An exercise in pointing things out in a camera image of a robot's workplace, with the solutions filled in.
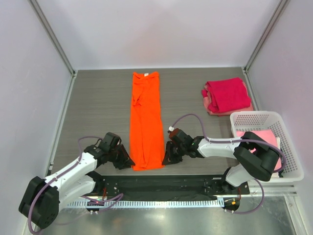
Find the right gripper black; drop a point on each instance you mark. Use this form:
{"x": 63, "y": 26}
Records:
{"x": 169, "y": 157}

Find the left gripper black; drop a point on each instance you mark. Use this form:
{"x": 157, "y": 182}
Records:
{"x": 126, "y": 161}

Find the orange t shirt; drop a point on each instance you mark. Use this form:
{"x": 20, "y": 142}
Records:
{"x": 146, "y": 129}

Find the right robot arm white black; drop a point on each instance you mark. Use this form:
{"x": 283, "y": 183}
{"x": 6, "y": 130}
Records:
{"x": 256, "y": 158}

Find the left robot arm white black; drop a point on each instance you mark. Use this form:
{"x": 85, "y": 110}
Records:
{"x": 45, "y": 197}

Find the folded magenta t shirt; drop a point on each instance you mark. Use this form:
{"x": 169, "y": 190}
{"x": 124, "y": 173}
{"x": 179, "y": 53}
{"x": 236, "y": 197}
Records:
{"x": 228, "y": 95}

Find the light pink t shirt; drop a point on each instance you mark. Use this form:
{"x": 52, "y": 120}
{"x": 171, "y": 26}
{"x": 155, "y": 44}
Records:
{"x": 266, "y": 135}

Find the white plastic basket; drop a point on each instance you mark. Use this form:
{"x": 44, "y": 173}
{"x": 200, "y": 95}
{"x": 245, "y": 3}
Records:
{"x": 264, "y": 120}

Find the black garment in basket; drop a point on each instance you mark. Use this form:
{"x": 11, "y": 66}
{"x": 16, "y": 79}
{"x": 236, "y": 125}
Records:
{"x": 281, "y": 172}

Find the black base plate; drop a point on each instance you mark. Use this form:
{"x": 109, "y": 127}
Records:
{"x": 165, "y": 187}

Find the white slotted cable duct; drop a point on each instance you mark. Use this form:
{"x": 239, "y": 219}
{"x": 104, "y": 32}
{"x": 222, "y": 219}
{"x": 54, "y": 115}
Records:
{"x": 84, "y": 203}

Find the left aluminium frame post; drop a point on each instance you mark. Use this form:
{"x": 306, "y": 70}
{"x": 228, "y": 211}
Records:
{"x": 48, "y": 29}

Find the aluminium frame post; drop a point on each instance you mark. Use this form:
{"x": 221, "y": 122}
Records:
{"x": 282, "y": 4}
{"x": 48, "y": 29}

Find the right aluminium frame post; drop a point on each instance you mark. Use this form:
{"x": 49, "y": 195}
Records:
{"x": 282, "y": 4}

